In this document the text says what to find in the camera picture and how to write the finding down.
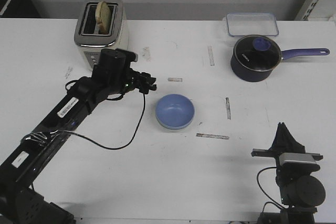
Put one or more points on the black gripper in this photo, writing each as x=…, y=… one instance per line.
x=142, y=81
x=291, y=146

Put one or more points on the blue bowl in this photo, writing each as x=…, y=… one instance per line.
x=174, y=107

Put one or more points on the green bowl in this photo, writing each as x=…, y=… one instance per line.
x=172, y=126

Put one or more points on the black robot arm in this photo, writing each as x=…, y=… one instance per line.
x=300, y=192
x=112, y=77

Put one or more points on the cream and chrome toaster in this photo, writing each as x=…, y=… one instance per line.
x=88, y=38

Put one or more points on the slice of toast bread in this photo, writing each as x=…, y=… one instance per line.
x=103, y=17

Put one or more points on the dark blue saucepan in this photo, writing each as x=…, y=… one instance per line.
x=256, y=76

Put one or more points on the glass pot lid blue knob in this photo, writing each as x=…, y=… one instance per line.
x=258, y=53

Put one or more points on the clear plastic food container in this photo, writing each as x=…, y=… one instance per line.
x=243, y=24

